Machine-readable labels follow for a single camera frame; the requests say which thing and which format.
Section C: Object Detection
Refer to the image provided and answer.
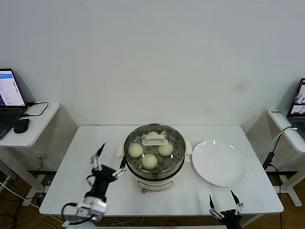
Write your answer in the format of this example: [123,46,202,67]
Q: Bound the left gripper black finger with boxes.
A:
[90,142,106,170]
[112,155,127,179]

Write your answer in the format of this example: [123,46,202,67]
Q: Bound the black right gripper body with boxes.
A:
[218,209,243,229]

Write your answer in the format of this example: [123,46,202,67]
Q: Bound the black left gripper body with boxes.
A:
[89,164,117,198]

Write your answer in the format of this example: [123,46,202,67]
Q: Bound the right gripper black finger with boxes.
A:
[208,195,224,219]
[230,189,244,215]

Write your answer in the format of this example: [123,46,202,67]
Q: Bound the white steamed baozi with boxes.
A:
[142,154,158,170]
[128,143,144,158]
[146,131,160,141]
[158,143,174,156]

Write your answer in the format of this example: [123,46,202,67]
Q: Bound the stainless steel steamer basket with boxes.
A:
[123,123,186,179]

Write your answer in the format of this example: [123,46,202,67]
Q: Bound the white round plate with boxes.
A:
[192,139,248,187]

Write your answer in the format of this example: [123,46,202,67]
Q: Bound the white side table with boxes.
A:
[266,108,305,207]
[0,102,61,207]

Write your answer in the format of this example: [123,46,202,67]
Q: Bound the black computer mouse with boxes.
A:
[12,118,31,134]

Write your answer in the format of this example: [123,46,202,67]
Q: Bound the black laptop dark screen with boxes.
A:
[286,78,305,139]

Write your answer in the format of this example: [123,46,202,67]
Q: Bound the black laptop white-blue screen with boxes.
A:
[0,68,28,141]

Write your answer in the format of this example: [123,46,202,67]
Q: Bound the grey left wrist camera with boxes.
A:
[76,199,107,217]

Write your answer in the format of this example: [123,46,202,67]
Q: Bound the black power adapter cable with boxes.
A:
[262,133,284,229]

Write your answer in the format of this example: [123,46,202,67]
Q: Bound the black laptop charger cable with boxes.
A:
[20,101,50,118]

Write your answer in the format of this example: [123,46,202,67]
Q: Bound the white laptop cable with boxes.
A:
[272,126,297,146]

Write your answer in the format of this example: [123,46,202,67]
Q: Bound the white floor cable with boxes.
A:
[0,181,41,210]

